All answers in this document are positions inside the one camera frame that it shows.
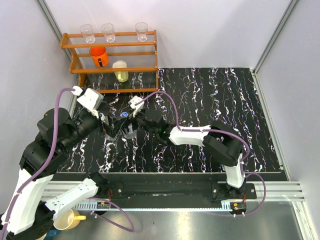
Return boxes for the labelled clear plastic bottle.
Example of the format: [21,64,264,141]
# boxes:
[120,111,137,139]

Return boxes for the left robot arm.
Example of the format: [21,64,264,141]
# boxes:
[0,107,123,240]

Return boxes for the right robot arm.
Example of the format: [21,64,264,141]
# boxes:
[112,109,249,199]

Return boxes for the pale yellow cup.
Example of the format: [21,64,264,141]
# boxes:
[112,60,129,83]

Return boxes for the wooden three-tier rack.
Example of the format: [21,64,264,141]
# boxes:
[60,30,159,94]

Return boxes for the orange mug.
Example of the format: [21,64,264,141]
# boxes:
[89,46,109,68]

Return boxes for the right drinking glass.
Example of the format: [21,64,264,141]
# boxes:
[135,22,148,42]

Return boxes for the drinking glass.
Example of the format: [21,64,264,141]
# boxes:
[101,23,116,43]
[135,22,148,42]
[80,24,96,44]

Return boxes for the middle drinking glass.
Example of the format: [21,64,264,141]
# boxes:
[101,23,116,43]

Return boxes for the yellow mug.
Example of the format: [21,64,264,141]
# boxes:
[53,209,87,231]

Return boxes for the left drinking glass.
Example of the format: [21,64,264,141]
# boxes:
[80,24,96,44]

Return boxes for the dark blue mug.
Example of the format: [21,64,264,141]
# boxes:
[46,229,62,238]

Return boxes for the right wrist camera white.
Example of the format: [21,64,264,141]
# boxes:
[128,95,144,118]

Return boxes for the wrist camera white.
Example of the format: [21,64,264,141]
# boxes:
[128,95,144,118]
[71,85,103,119]

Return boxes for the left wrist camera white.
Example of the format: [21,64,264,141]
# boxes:
[71,85,103,119]

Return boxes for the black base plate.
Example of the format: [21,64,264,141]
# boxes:
[48,171,291,210]

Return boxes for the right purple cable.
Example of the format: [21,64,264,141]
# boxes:
[136,90,267,217]

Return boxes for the purple cable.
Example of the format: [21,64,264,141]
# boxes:
[0,86,136,240]
[136,90,267,217]

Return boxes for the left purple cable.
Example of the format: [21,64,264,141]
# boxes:
[0,86,136,240]

